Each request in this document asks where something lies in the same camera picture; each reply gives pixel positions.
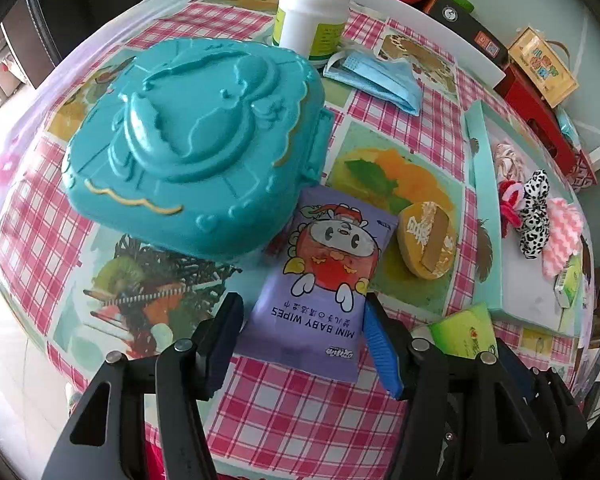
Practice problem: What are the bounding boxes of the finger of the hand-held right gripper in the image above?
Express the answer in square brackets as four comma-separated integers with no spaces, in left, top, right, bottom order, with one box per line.
[497,340,588,480]

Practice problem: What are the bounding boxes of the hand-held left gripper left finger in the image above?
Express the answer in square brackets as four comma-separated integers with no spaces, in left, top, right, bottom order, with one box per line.
[40,291,245,480]

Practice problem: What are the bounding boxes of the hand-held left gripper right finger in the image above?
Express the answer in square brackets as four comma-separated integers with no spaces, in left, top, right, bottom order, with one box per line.
[362,292,563,480]

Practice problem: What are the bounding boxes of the purple wipes packet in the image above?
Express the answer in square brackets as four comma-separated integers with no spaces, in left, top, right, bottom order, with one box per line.
[234,187,398,385]

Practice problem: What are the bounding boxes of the white tray with teal rim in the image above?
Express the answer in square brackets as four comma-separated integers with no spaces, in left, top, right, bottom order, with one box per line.
[464,100,593,338]

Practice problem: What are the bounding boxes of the small green packet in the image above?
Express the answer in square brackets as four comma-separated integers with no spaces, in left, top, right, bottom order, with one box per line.
[552,255,586,308]

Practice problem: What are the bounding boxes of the leopard print scrunchie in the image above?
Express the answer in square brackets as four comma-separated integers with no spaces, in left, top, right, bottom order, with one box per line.
[512,169,552,260]

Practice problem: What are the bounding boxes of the green tissue packet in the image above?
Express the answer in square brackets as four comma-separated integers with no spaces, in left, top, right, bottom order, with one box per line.
[412,302,501,361]

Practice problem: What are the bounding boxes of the pink checkered tablecloth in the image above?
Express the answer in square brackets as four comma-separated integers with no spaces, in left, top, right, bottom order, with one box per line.
[0,0,596,480]

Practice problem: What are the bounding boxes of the round gold wrapped cake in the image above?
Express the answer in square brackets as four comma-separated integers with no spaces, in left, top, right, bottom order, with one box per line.
[397,201,458,280]

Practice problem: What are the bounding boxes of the pink chevron cloth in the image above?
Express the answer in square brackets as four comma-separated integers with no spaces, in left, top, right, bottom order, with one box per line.
[541,197,583,278]

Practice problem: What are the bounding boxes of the red scrunchie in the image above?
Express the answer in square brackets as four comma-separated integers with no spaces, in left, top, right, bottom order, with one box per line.
[497,180,531,238]

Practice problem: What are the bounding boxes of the teal plastic box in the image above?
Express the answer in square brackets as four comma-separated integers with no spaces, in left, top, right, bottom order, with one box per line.
[62,37,337,263]

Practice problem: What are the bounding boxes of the pink floral scrunchie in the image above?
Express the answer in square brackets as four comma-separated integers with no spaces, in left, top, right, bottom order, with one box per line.
[492,142,528,181]

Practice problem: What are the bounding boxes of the blue face mask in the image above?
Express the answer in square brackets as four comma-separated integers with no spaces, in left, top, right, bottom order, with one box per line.
[322,50,423,116]

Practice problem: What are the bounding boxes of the red box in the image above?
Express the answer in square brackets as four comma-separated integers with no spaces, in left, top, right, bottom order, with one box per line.
[495,67,593,191]

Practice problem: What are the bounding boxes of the white board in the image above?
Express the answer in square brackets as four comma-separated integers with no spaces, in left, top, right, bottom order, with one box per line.
[347,0,507,90]

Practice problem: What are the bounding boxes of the yellow gift box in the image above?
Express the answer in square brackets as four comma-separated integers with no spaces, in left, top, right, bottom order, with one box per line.
[507,27,580,108]

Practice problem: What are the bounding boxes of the black device box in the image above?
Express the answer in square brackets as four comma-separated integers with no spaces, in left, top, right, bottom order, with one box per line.
[427,0,510,68]

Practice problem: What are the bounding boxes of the white plastic bottle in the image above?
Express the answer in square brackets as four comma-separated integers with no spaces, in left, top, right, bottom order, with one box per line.
[272,0,360,67]

